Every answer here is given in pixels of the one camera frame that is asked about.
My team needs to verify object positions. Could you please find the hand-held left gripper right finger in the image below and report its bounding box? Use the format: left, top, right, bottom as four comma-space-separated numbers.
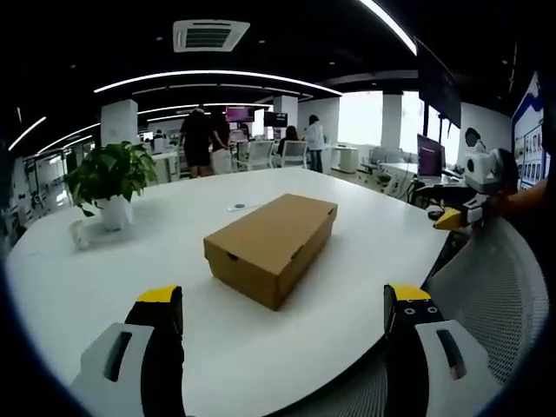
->
382, 283, 505, 417

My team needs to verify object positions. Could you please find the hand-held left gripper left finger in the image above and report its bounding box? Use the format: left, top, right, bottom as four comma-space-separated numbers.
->
69, 285, 187, 417

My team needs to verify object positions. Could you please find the brown cardboard shoe box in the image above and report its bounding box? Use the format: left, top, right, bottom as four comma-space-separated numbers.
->
202, 193, 339, 312

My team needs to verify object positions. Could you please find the dark computer monitor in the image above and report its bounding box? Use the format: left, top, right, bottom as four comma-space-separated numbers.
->
416, 133, 447, 183

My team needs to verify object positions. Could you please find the grey mesh office chair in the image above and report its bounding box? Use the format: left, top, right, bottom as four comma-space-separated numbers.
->
277, 215, 551, 417

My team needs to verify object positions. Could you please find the hanging black display screen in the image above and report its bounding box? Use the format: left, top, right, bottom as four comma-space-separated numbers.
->
415, 37, 462, 129

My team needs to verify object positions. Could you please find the clear plastic holder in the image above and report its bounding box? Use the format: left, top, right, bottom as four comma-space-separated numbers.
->
69, 220, 103, 251

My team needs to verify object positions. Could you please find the white plant pot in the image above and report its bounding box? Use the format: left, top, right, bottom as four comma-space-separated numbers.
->
98, 195, 134, 232

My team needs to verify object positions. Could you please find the white mesh office chair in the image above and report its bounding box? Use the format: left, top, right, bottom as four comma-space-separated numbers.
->
280, 140, 309, 169
243, 140, 275, 171

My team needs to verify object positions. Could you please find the green potted plant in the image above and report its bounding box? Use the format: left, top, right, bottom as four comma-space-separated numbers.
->
63, 141, 158, 217

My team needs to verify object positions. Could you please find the white desk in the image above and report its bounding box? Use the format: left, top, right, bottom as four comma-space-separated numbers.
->
149, 149, 183, 184

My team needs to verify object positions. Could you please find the purple monitor screen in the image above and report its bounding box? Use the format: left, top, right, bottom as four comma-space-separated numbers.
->
225, 105, 255, 124

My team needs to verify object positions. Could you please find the ceiling air conditioner vent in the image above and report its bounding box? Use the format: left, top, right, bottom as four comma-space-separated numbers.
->
172, 19, 251, 54

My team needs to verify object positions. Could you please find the wall poster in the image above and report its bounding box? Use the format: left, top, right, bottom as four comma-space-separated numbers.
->
510, 71, 553, 192

